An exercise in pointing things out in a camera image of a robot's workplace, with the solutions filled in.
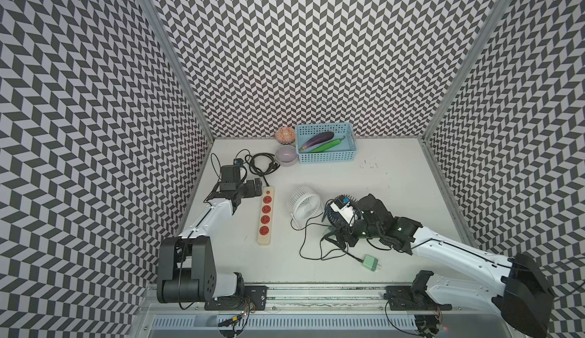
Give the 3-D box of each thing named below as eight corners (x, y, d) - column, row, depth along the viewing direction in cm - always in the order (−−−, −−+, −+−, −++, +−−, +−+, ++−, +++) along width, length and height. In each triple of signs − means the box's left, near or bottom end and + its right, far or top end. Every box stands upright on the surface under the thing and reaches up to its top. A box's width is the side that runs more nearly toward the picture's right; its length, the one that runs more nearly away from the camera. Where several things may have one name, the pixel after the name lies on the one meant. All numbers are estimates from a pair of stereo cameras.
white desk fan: (300, 230, 87) (299, 217, 78) (284, 211, 93) (282, 197, 83) (324, 211, 93) (326, 197, 83) (308, 194, 98) (308, 179, 88)
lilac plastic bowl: (272, 161, 110) (271, 154, 105) (286, 147, 116) (285, 140, 111) (291, 171, 106) (290, 164, 101) (304, 156, 112) (304, 149, 107)
